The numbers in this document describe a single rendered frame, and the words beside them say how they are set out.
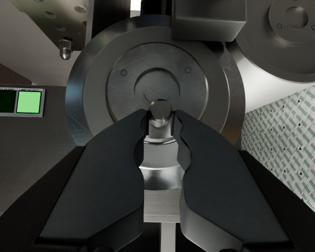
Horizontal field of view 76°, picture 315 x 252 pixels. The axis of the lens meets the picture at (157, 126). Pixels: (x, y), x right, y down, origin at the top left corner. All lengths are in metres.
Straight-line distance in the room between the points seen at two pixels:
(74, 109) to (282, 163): 0.27
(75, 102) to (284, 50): 0.18
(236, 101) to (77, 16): 0.38
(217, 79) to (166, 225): 0.41
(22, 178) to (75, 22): 0.37
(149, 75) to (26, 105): 0.45
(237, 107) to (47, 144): 0.46
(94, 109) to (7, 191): 0.46
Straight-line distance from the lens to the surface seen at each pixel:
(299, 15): 0.24
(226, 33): 0.17
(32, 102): 0.57
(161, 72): 0.16
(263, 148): 0.37
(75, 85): 0.18
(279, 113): 0.34
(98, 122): 0.16
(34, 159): 0.56
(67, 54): 0.57
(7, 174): 0.59
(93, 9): 0.22
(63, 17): 0.50
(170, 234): 0.53
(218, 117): 0.16
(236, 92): 0.18
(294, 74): 0.21
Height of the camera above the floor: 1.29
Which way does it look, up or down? 7 degrees down
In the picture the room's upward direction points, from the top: 178 degrees counter-clockwise
